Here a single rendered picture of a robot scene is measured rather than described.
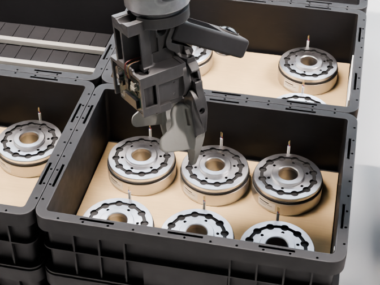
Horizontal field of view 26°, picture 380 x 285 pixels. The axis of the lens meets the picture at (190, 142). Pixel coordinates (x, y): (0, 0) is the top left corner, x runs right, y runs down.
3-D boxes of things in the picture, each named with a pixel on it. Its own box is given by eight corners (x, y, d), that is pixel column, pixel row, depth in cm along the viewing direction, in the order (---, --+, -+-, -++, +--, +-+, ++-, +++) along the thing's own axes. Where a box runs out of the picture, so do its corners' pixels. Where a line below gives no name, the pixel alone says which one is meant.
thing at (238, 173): (253, 152, 126) (253, 149, 126) (242, 197, 119) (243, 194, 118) (189, 143, 128) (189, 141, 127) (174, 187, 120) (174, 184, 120)
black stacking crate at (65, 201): (347, 175, 129) (357, 117, 122) (333, 325, 107) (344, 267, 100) (104, 141, 135) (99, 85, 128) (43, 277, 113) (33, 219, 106)
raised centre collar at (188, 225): (217, 225, 114) (217, 221, 113) (210, 251, 110) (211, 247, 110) (182, 219, 114) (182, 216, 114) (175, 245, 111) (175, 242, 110)
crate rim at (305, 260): (356, 126, 123) (358, 113, 121) (343, 277, 101) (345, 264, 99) (99, 94, 129) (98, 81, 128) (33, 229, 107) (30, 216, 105)
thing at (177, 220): (238, 217, 116) (238, 214, 115) (226, 270, 108) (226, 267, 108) (168, 206, 117) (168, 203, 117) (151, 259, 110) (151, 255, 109)
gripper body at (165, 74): (114, 96, 101) (102, 7, 94) (173, 74, 104) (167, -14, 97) (146, 124, 95) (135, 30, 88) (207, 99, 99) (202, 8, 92)
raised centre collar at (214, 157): (233, 158, 124) (234, 155, 124) (228, 180, 121) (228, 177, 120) (202, 154, 125) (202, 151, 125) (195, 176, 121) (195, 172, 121)
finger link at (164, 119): (125, 141, 108) (126, 89, 101) (164, 126, 110) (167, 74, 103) (138, 156, 106) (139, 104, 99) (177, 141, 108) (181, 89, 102)
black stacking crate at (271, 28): (357, 67, 152) (366, 13, 144) (347, 173, 129) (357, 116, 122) (148, 42, 158) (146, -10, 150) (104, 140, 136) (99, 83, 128)
